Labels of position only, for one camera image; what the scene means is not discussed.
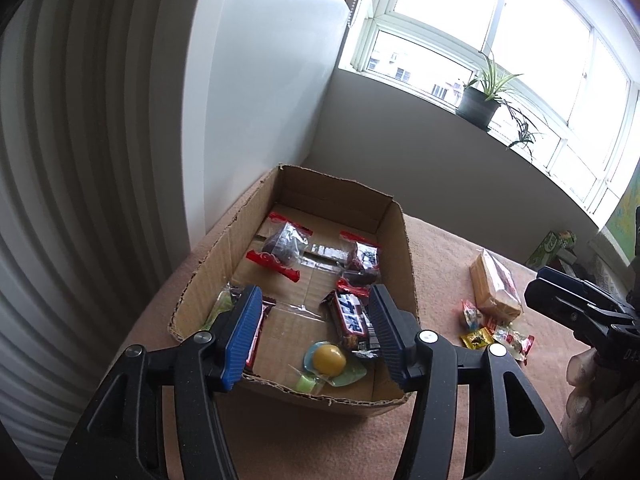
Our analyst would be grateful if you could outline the clear red-ended snack packet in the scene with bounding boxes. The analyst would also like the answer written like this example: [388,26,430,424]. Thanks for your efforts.
[339,230,382,282]
[246,211,314,284]

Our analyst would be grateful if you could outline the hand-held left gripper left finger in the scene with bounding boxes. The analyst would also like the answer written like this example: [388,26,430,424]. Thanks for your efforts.
[52,285,264,480]

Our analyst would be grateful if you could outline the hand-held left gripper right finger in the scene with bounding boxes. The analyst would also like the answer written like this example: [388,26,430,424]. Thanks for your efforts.
[367,284,578,480]

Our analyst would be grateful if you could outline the green snack packet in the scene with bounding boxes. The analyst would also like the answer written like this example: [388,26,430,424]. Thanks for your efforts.
[206,284,240,327]

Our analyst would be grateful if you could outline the wall map poster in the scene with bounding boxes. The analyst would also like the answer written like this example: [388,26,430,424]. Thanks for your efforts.
[602,164,640,263]

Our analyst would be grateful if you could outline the red and white snack packet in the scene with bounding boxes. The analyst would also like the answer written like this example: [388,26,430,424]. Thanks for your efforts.
[491,321,536,364]

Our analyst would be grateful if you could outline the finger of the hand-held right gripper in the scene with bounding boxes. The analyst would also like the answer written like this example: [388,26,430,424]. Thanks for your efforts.
[537,267,627,312]
[524,280,625,337]

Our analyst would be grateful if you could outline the person's right hand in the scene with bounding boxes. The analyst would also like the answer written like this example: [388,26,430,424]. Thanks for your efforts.
[562,347,609,449]

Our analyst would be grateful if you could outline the potted spider plant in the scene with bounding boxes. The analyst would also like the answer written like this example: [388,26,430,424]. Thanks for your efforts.
[454,51,547,162]

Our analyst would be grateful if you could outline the small red candy packet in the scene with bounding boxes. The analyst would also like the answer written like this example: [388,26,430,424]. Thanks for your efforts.
[459,299,484,332]

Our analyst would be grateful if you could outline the white ribbed panel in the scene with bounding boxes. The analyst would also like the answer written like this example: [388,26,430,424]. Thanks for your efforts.
[0,0,221,466]

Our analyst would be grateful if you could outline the yellow candy packet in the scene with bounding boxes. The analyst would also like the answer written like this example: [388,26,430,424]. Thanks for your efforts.
[459,327,497,352]

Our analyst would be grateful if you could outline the red chocolate bar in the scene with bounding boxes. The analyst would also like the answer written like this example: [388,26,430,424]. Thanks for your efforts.
[246,296,278,372]

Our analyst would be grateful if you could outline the wrapped wafer biscuit pack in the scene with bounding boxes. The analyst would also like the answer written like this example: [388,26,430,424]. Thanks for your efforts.
[469,248,524,326]

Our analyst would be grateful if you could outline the white cabinet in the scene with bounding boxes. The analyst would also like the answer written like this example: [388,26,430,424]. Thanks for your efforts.
[187,0,352,243]

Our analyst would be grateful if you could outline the green carton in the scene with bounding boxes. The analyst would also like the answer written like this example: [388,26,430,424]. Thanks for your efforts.
[525,229,579,271]

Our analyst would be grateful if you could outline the white framed window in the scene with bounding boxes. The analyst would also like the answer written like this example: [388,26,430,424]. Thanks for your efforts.
[339,0,640,217]

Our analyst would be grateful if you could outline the brown cardboard box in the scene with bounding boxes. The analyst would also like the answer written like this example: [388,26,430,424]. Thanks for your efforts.
[167,162,420,421]

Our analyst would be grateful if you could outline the dark chocolate bar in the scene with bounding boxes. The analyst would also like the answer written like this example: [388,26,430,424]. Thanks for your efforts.
[324,281,382,359]

